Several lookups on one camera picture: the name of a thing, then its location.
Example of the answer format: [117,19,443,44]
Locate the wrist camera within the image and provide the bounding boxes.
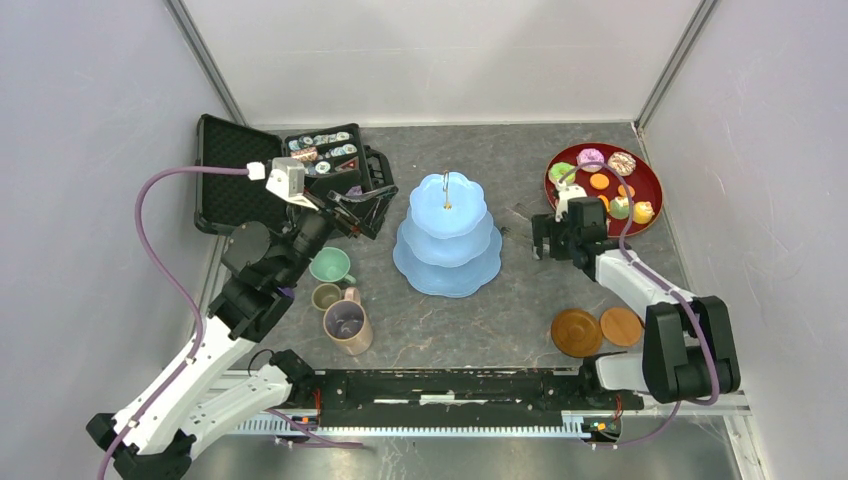
[265,157,319,211]
[555,184,587,222]

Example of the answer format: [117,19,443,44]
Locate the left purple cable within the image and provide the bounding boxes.
[96,165,268,480]

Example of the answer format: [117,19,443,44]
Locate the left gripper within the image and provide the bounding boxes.
[275,168,398,288]

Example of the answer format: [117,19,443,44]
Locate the red round tray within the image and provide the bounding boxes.
[542,142,663,236]

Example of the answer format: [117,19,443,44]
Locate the green cupcake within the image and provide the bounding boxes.
[609,196,631,220]

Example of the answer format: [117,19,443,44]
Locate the pink mug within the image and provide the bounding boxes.
[322,287,374,356]

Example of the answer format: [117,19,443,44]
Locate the green frosted donut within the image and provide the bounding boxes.
[547,162,577,189]

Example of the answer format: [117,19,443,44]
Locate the light wooden coaster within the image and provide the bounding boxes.
[599,307,644,347]

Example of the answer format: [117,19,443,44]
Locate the green teacup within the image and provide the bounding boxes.
[309,247,357,285]

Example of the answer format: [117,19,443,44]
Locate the black open case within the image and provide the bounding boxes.
[193,113,396,237]

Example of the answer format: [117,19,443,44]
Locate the orange round cookie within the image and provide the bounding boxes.
[589,173,610,191]

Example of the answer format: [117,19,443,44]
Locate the small orange cookie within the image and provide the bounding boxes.
[614,184,635,203]

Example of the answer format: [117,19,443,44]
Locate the blue three-tier cake stand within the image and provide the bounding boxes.
[392,171,503,299]

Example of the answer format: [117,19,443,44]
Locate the metal tongs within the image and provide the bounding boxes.
[497,203,533,243]

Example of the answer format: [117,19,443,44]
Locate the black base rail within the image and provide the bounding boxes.
[267,350,645,438]

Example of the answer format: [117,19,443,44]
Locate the white sprinkled donut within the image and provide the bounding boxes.
[607,151,637,177]

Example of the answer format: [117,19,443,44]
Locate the dark wooden coaster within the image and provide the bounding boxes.
[550,309,603,358]

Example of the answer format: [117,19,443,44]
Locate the pink frosted donut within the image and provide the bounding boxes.
[576,148,606,173]

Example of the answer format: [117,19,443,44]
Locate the yellow cupcake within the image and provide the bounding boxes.
[633,201,656,225]

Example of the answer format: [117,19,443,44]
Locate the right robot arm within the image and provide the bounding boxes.
[531,197,741,408]

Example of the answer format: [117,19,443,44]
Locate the purple box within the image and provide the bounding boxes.
[277,287,295,299]

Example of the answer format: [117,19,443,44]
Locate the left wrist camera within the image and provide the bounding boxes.
[265,157,319,211]

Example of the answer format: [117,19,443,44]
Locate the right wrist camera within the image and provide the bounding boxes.
[555,184,587,222]

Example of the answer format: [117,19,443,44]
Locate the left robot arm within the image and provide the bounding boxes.
[86,157,398,479]

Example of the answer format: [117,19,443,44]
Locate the small olive cup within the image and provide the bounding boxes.
[311,283,343,312]

